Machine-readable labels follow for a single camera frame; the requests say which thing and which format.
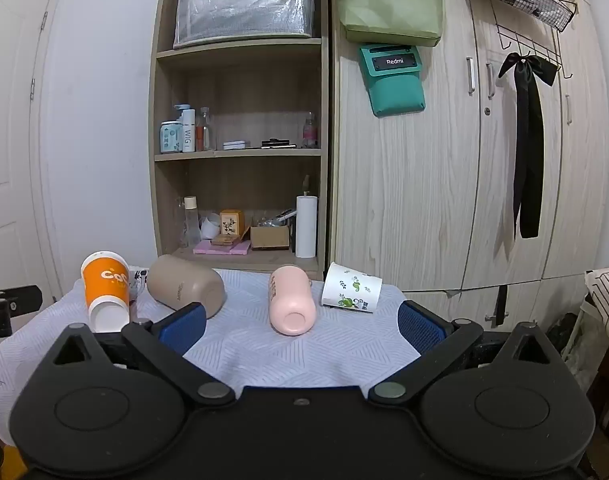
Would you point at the black ribbon bow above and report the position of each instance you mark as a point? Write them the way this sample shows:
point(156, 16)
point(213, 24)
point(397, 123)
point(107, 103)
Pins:
point(528, 160)

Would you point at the wooden shelf unit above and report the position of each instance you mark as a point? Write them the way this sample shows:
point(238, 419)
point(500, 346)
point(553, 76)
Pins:
point(244, 95)

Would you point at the small brown box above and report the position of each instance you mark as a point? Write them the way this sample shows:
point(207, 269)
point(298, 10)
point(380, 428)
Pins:
point(225, 240)

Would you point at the green fabric bag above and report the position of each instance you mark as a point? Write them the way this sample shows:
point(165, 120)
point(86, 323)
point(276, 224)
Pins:
point(390, 10)

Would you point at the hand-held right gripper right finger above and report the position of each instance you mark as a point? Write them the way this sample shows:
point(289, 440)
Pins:
point(420, 330)

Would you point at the geometric patterned cushion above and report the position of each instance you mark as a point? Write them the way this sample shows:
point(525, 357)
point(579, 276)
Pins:
point(608, 305)

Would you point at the black flat case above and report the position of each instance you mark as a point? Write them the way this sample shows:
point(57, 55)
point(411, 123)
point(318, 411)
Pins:
point(278, 144)

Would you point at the yellow floral box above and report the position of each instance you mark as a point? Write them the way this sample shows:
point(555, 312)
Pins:
point(231, 222)

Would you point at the open cardboard box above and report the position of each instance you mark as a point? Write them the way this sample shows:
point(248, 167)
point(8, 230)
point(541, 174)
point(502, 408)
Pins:
point(269, 239)

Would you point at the tan cup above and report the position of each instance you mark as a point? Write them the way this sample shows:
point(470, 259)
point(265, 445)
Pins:
point(187, 285)

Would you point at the green and white jar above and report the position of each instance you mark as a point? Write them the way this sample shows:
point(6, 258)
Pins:
point(170, 139)

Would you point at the small white printed packet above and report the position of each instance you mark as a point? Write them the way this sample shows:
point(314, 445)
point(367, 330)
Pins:
point(138, 280)

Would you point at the white paper towel roll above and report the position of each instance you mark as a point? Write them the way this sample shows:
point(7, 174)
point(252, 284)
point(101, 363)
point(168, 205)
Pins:
point(306, 230)

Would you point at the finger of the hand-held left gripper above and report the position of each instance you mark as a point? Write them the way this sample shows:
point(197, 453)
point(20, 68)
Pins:
point(19, 293)

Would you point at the white quilted table cloth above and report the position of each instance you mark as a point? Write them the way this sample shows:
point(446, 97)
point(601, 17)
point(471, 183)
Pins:
point(264, 355)

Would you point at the white pump bottle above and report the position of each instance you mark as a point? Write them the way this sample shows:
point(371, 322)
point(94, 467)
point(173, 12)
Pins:
point(188, 132)

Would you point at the light wooden wardrobe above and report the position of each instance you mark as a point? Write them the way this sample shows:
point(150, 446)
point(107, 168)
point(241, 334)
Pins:
point(424, 185)

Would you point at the orange and white cup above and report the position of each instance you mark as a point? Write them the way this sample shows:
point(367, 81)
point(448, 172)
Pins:
point(104, 287)

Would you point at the clear bottle orange liquid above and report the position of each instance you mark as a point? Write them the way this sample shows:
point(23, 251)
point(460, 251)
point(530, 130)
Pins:
point(203, 132)

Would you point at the pink flat box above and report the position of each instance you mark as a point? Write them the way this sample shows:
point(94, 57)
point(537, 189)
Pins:
point(239, 249)

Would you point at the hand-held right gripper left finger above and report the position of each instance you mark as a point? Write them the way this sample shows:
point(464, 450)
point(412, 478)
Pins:
point(184, 327)

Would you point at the white paper cup green print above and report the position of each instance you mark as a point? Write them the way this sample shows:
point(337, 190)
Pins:
point(352, 287)

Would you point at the white door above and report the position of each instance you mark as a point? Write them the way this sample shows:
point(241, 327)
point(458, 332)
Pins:
point(9, 135)

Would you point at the white flat case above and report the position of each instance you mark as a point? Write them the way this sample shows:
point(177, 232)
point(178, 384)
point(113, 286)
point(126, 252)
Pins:
point(237, 144)

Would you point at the clear glass bottle cream cap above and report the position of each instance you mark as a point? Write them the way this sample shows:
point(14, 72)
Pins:
point(192, 225)

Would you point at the silver storage box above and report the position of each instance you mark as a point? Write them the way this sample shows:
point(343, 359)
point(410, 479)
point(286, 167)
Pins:
point(244, 12)

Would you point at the clear pink bottle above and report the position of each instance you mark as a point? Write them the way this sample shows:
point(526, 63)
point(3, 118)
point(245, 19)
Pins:
point(310, 134)

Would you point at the teal pouch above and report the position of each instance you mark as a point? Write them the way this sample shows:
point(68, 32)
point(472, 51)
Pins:
point(397, 87)

